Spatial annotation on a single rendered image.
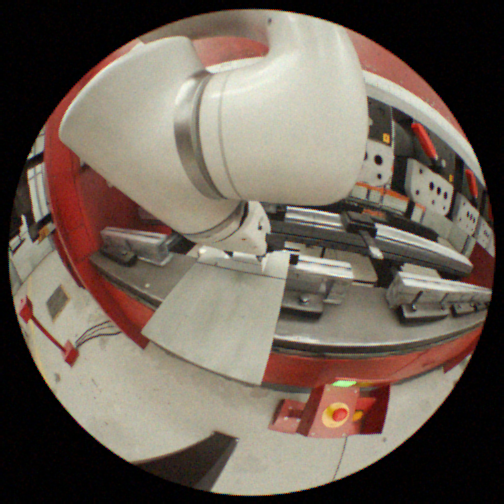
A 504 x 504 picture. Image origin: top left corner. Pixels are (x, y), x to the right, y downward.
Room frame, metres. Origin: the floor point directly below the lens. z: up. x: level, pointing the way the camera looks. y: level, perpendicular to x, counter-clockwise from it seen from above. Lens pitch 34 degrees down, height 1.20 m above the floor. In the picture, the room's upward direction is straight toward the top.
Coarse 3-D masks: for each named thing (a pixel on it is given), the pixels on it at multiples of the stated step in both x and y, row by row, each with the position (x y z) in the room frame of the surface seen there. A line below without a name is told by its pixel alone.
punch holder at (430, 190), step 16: (400, 128) 0.25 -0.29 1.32; (400, 144) 0.25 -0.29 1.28; (416, 144) 0.20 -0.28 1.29; (432, 144) 0.19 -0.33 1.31; (400, 160) 0.25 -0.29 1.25; (416, 160) 0.20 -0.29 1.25; (448, 160) 0.17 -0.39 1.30; (400, 176) 0.24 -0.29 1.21; (416, 176) 0.19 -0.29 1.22; (432, 176) 0.18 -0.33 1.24; (448, 176) 0.17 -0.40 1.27; (400, 192) 0.23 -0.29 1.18; (416, 192) 0.20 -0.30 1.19; (432, 192) 0.18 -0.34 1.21; (448, 192) 0.16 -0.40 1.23; (432, 208) 0.18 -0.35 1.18; (448, 208) 0.16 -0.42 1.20
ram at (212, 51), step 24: (120, 48) 0.42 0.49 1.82; (216, 48) 0.30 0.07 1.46; (240, 48) 0.29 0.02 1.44; (264, 48) 0.28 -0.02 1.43; (360, 48) 0.23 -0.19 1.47; (384, 48) 0.21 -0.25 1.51; (96, 72) 0.48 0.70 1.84; (384, 72) 0.22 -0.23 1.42; (408, 72) 0.20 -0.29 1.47; (384, 96) 0.22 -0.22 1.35; (432, 96) 0.18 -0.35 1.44; (432, 120) 0.19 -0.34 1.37; (456, 144) 0.16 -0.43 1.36
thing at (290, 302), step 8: (288, 296) 0.24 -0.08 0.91; (296, 296) 0.24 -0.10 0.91; (312, 296) 0.24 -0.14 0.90; (320, 296) 0.24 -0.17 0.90; (288, 304) 0.22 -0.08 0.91; (296, 304) 0.22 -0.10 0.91; (312, 304) 0.22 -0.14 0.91; (320, 304) 0.21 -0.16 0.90; (280, 312) 0.22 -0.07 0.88; (288, 312) 0.21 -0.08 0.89; (296, 312) 0.21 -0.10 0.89; (304, 312) 0.20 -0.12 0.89; (312, 312) 0.20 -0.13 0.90; (320, 312) 0.19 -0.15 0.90
